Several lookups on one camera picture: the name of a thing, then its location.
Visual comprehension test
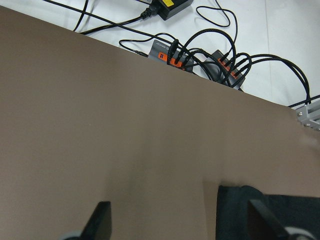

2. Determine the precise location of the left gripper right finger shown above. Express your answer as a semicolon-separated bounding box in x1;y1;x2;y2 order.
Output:
247;199;290;240

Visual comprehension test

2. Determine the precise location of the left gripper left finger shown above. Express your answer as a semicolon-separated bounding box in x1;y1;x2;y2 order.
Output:
80;201;112;240

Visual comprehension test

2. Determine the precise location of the black t-shirt with logo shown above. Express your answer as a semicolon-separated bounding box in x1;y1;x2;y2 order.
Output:
216;185;320;240

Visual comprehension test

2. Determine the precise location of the grey orange usb hub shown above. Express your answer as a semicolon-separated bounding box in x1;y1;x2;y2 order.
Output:
148;40;195;73
201;50;245;90

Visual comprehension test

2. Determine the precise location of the black power adapter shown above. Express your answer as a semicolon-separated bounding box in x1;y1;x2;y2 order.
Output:
149;0;193;21

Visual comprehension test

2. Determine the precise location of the aluminium frame post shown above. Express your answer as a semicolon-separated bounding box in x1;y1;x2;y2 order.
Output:
295;100;320;132

